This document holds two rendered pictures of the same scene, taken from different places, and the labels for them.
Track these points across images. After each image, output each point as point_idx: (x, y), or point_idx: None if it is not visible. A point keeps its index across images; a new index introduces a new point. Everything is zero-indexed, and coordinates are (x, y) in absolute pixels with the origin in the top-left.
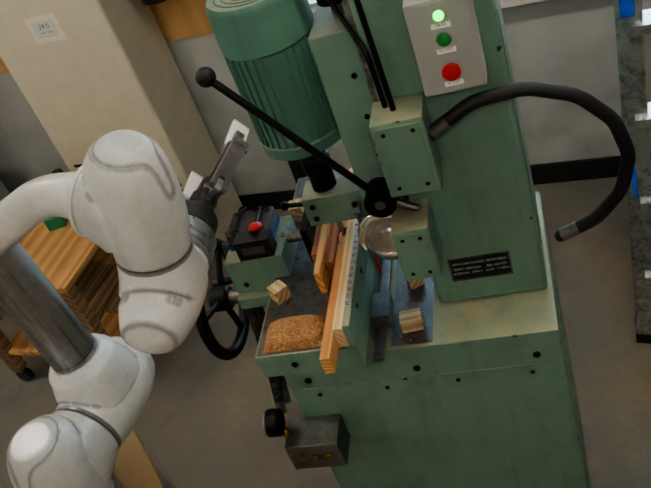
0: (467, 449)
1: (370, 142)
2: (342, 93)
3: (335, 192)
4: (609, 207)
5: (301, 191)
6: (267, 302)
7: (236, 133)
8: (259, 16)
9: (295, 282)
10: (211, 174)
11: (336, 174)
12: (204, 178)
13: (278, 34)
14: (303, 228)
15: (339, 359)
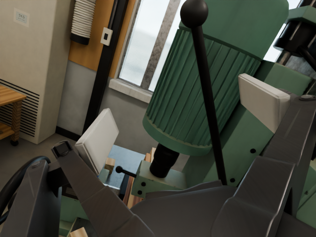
0: None
1: (234, 169)
2: (254, 123)
3: (166, 181)
4: None
5: (112, 152)
6: (59, 233)
7: (289, 92)
8: (272, 5)
9: (93, 230)
10: (299, 163)
11: (133, 153)
12: (294, 168)
13: (264, 38)
14: (123, 193)
15: None
